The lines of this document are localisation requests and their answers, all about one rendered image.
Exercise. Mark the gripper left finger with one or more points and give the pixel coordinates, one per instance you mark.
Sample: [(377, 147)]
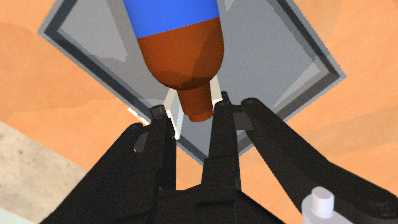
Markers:
[(109, 193)]

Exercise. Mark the brown and blue bottle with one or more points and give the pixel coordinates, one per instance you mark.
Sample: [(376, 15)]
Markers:
[(182, 44)]

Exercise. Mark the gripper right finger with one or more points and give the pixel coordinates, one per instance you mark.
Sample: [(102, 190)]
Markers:
[(329, 194)]

